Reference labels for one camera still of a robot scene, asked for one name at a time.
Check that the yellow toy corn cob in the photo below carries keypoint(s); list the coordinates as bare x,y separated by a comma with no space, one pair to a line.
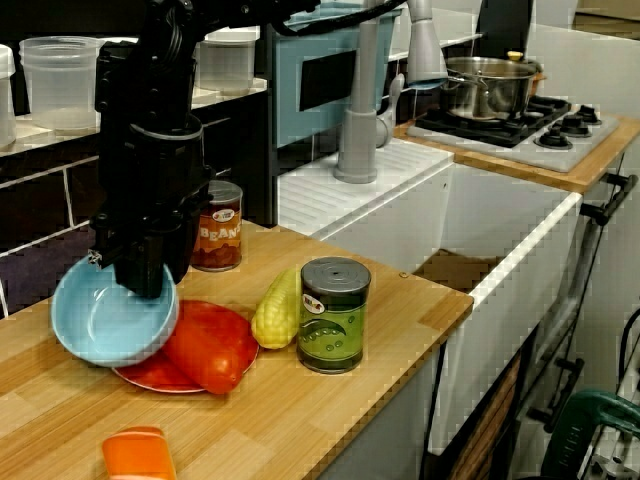
275,315

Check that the green clamp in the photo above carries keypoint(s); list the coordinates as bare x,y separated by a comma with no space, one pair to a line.
575,430

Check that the orange toy bread slice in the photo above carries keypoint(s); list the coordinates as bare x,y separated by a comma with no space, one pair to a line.
137,455

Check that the brown beans toy can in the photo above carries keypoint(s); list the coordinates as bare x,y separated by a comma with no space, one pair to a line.
222,240

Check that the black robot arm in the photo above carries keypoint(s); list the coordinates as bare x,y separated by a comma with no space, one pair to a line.
150,75

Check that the light blue bowl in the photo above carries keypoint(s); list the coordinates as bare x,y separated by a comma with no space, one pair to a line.
110,330

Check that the black upright panel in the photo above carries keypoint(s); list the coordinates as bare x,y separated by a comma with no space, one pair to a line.
505,25

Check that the gray toy faucet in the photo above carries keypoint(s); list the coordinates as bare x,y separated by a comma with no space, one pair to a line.
357,145

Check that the steel pot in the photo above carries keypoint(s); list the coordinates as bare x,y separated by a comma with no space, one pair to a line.
492,90

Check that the red toy sausage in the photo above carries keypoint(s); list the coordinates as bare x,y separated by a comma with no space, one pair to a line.
215,350

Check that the gray black toy stove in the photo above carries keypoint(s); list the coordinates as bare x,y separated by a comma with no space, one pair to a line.
565,155

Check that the clear container white lid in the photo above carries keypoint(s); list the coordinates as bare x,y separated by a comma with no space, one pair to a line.
6,100
230,65

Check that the clear container without lid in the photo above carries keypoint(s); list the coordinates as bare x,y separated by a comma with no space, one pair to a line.
60,85

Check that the red plate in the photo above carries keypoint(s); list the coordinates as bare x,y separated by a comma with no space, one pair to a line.
150,377

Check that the white toy sink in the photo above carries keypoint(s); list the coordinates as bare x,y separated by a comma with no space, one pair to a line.
480,200

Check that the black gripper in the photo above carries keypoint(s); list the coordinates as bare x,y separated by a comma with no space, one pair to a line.
155,190

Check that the green peas toy can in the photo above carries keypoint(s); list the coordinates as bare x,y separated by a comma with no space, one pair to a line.
332,325

